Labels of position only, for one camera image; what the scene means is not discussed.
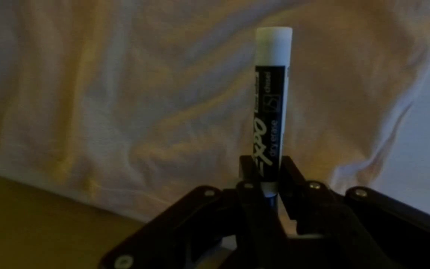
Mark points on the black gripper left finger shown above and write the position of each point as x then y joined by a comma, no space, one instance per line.
209,225

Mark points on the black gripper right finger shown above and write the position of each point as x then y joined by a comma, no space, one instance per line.
354,225

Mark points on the cream cloth towel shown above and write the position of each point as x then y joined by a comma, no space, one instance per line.
149,100

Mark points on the black marker with white cap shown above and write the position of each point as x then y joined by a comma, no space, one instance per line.
270,100

